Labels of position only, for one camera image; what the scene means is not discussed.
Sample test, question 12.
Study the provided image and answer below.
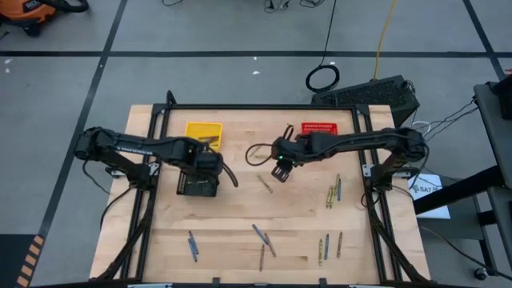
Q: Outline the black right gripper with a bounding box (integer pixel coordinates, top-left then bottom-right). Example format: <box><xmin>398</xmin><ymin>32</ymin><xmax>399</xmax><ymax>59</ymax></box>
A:
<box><xmin>270</xmin><ymin>134</ymin><xmax>317</xmax><ymax>184</ymax></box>

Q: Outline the black plastic basket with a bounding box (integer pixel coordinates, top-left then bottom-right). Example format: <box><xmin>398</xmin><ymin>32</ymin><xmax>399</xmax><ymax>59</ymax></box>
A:
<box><xmin>176</xmin><ymin>170</ymin><xmax>220</xmax><ymax>198</ymax></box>

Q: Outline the yellow plastic basket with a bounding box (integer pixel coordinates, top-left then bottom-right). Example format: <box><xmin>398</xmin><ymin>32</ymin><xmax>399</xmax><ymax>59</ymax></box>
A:
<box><xmin>184</xmin><ymin>121</ymin><xmax>224</xmax><ymax>152</ymax></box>

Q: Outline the red plastic basket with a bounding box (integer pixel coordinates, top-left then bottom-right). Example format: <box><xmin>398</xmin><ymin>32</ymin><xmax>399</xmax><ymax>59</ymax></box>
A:
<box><xmin>300</xmin><ymin>122</ymin><xmax>339</xmax><ymax>137</ymax></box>

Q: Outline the black computer tower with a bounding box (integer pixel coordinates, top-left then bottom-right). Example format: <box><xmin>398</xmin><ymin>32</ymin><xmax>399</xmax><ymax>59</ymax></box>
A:
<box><xmin>310</xmin><ymin>74</ymin><xmax>421</xmax><ymax>129</ymax></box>

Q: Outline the white paper sheet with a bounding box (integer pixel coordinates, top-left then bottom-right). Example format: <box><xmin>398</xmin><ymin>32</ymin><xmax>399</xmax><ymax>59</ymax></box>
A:
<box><xmin>407</xmin><ymin>174</ymin><xmax>451</xmax><ymax>220</ymax></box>

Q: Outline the black orange hazard mat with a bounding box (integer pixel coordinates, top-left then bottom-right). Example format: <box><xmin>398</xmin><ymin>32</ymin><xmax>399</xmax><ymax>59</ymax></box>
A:
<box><xmin>0</xmin><ymin>234</ymin><xmax>46</xmax><ymax>288</ymax></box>

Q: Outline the black side stand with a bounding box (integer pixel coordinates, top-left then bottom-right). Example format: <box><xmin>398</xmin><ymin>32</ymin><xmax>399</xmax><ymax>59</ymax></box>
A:
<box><xmin>411</xmin><ymin>70</ymin><xmax>512</xmax><ymax>277</ymax></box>

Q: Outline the orange shop vacuum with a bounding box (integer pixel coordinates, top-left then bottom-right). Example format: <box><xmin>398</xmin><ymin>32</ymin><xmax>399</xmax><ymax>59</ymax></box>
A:
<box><xmin>0</xmin><ymin>0</ymin><xmax>90</xmax><ymax>38</ymax></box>

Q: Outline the black coiled cable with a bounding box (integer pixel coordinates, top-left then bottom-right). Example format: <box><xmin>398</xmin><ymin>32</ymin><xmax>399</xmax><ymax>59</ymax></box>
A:
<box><xmin>305</xmin><ymin>0</ymin><xmax>341</xmax><ymax>94</ymax></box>

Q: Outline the yellow hanging cable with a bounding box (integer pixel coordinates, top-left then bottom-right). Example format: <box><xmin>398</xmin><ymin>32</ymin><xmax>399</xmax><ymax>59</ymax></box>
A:
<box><xmin>372</xmin><ymin>0</ymin><xmax>398</xmax><ymax>80</ymax></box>

